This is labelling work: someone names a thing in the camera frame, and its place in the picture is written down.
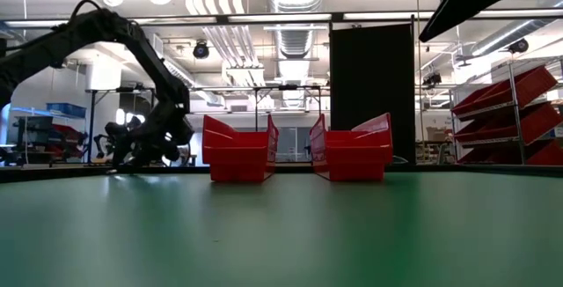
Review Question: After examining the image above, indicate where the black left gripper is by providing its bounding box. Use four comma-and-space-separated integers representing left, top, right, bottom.
104, 99, 195, 174

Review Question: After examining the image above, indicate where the red plastic bin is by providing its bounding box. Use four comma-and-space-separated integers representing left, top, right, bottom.
308, 112, 394, 183
201, 114, 280, 184

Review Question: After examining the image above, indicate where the ceiling light strip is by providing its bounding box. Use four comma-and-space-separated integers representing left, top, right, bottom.
228, 12, 332, 23
477, 9, 563, 18
4, 18, 71, 28

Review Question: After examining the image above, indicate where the black ceiling spotlight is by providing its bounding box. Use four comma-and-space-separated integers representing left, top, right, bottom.
508, 38, 530, 55
192, 40, 211, 61
422, 71, 443, 88

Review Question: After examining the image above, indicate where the blue storage bin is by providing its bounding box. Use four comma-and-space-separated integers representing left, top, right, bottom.
46, 102, 87, 119

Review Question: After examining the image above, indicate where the dark utility cart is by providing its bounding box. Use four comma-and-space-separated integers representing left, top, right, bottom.
11, 107, 89, 167

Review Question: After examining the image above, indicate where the red shelf bin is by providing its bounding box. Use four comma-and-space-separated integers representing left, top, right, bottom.
451, 82, 514, 119
454, 114, 524, 144
457, 144, 525, 166
509, 101, 563, 145
525, 139, 563, 166
494, 64, 559, 111

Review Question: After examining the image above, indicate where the black partition panel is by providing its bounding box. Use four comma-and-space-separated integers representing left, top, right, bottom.
329, 23, 417, 165

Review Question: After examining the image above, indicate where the green table mat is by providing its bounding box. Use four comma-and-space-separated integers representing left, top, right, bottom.
0, 171, 563, 287

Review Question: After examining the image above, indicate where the black station frame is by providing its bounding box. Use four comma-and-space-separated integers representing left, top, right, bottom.
252, 83, 325, 165
85, 85, 156, 166

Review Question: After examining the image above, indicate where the black aluminium table frame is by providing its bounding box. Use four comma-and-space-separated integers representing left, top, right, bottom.
0, 162, 563, 184

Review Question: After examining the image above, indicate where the wire shelf rack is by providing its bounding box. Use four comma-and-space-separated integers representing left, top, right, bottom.
448, 57, 563, 166

